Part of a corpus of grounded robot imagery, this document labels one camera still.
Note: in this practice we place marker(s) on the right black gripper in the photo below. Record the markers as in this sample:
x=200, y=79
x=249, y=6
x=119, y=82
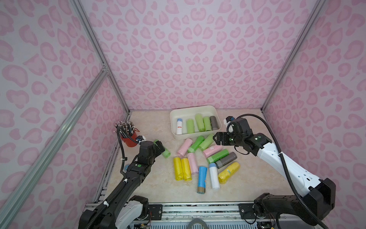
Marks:
x=225, y=138

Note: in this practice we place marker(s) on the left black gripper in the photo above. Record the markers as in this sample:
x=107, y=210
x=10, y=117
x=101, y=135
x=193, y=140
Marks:
x=159, y=146

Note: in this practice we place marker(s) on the dark green roll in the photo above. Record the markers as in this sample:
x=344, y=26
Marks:
x=161, y=149

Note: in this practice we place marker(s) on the grey roll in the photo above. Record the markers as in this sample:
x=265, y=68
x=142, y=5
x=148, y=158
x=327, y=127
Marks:
x=214, y=124
x=226, y=160

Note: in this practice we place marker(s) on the white roll blue cap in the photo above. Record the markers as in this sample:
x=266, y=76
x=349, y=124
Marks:
x=214, y=176
x=179, y=128

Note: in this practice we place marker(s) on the light green roll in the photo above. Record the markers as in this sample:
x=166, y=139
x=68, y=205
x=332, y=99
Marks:
x=207, y=142
x=200, y=122

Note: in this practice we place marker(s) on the yellow roll with label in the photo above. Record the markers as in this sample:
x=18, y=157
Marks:
x=228, y=172

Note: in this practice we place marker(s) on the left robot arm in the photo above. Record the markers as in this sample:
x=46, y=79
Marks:
x=120, y=208

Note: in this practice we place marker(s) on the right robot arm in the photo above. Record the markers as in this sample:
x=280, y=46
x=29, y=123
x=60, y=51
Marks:
x=313, y=198

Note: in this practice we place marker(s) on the pink roll with label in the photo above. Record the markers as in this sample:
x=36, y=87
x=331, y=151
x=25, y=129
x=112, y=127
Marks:
x=212, y=150

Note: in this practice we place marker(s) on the pink roll upper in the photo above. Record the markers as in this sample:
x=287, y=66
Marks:
x=183, y=150

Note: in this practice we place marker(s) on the white plastic storage box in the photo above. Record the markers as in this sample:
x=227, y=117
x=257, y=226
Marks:
x=189, y=113

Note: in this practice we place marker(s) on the pink roll lower middle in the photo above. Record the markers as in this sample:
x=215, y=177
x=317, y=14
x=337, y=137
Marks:
x=193, y=163

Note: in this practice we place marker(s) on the red pen holder cup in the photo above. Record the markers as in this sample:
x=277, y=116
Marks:
x=130, y=141

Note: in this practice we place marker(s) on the bundle of pens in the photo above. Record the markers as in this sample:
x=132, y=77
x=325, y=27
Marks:
x=126, y=128

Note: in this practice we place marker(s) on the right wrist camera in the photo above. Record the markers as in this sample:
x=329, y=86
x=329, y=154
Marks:
x=228, y=120

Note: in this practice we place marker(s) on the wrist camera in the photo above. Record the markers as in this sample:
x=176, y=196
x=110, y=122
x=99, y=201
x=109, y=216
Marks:
x=140, y=139
x=228, y=120

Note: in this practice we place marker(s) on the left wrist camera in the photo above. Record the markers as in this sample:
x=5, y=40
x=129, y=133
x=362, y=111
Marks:
x=140, y=139

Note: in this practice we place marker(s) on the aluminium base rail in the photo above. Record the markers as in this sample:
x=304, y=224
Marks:
x=213, y=215

